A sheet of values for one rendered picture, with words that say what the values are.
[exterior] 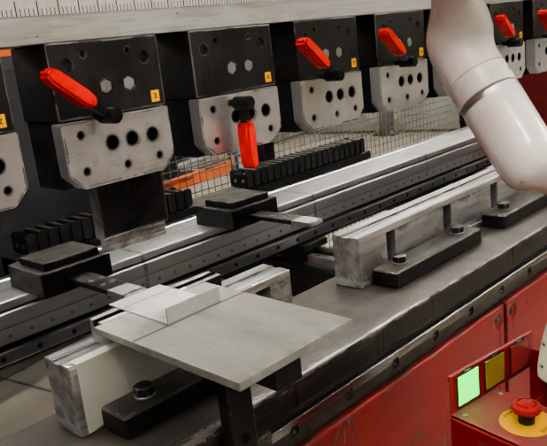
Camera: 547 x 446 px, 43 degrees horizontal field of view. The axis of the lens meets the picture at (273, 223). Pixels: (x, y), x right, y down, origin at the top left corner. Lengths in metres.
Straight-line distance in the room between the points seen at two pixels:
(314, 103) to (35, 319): 0.54
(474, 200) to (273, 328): 0.84
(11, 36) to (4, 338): 0.50
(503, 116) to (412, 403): 0.50
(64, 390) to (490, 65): 0.71
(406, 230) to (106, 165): 0.68
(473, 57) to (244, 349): 0.53
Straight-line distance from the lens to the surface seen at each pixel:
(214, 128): 0.94
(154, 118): 0.88
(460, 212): 1.51
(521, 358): 1.15
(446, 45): 1.05
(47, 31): 0.82
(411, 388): 1.21
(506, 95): 1.02
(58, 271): 1.09
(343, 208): 1.60
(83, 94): 0.79
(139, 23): 0.88
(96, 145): 0.84
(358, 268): 1.24
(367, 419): 1.13
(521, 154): 0.99
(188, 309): 0.87
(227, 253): 1.35
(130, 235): 0.92
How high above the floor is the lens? 1.32
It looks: 15 degrees down
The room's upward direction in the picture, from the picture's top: 6 degrees counter-clockwise
